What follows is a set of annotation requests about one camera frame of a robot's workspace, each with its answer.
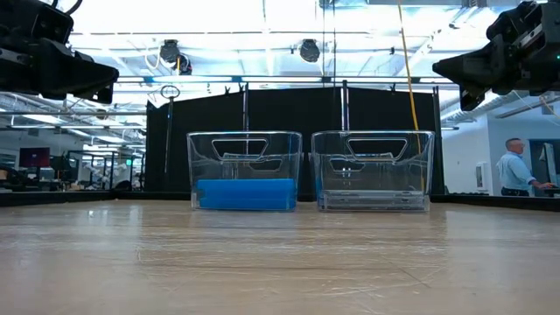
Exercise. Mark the person's hand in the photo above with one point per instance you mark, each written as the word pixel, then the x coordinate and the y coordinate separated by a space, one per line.
pixel 546 185

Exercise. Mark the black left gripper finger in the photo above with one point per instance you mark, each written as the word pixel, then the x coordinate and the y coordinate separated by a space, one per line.
pixel 102 94
pixel 74 72

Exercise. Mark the black backdrop curtain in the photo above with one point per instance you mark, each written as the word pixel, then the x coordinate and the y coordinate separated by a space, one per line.
pixel 284 114

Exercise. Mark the dark doorway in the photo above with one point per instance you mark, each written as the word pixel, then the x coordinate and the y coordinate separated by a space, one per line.
pixel 542 162

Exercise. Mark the blue packet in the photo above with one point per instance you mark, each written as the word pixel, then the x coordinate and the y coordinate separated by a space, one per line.
pixel 245 184

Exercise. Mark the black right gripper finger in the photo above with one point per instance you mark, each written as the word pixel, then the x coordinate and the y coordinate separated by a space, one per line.
pixel 470 98
pixel 477 65

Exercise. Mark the person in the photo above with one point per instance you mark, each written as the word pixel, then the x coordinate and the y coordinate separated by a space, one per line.
pixel 514 172

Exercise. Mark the monitor with purple screen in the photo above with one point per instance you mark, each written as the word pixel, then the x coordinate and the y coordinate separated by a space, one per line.
pixel 34 157

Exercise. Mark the clear plastic bin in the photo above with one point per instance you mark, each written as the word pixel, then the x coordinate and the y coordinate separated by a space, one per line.
pixel 420 170
pixel 289 162

